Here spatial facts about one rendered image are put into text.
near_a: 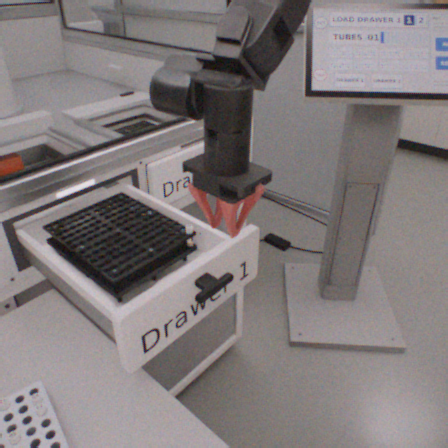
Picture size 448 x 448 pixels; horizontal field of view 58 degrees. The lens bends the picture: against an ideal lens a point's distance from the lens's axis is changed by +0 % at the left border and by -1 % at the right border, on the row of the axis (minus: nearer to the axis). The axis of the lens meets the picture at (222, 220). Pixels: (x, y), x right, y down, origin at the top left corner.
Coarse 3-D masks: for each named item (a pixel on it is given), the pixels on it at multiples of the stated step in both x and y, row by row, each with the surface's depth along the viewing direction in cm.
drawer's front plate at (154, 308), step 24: (240, 240) 66; (192, 264) 60; (216, 264) 63; (240, 264) 69; (168, 288) 56; (192, 288) 61; (120, 312) 52; (144, 312) 54; (168, 312) 58; (192, 312) 63; (120, 336) 53; (168, 336) 61; (144, 360) 58
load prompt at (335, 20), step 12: (336, 12) 125; (348, 12) 125; (360, 12) 125; (372, 12) 125; (384, 12) 125; (396, 12) 124; (408, 12) 124; (420, 12) 124; (336, 24) 125; (348, 24) 125; (360, 24) 124; (372, 24) 124; (384, 24) 124; (396, 24) 124; (408, 24) 124; (420, 24) 123
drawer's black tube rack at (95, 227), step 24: (120, 192) 85; (72, 216) 77; (96, 216) 77; (120, 216) 77; (144, 216) 77; (48, 240) 75; (72, 240) 70; (96, 240) 70; (120, 240) 70; (144, 240) 71; (96, 264) 65; (120, 264) 65; (168, 264) 70; (120, 288) 64
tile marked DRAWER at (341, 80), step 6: (336, 78) 123; (342, 78) 123; (348, 78) 123; (354, 78) 122; (360, 78) 122; (336, 84) 122; (342, 84) 122; (348, 84) 122; (354, 84) 122; (360, 84) 122
